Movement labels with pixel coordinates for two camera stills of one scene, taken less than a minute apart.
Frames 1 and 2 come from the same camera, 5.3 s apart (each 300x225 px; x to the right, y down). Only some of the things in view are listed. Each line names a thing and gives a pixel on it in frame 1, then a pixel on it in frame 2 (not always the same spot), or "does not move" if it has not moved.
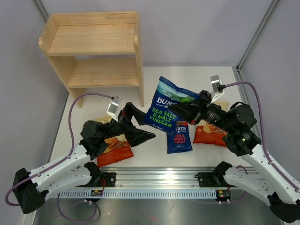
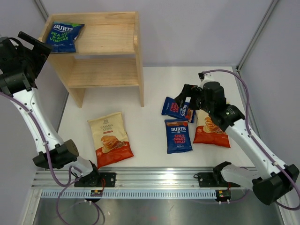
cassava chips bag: (208, 134) does not move
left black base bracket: (108, 179) does not move
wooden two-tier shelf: (95, 49) does not move
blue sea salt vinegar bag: (159, 116) -> (62, 35)
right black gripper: (194, 111) -> (189, 91)
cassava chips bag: (119, 149) does not move
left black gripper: (136, 136) -> (40, 51)
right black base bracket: (211, 179) does not move
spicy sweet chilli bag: (182, 142) does not move
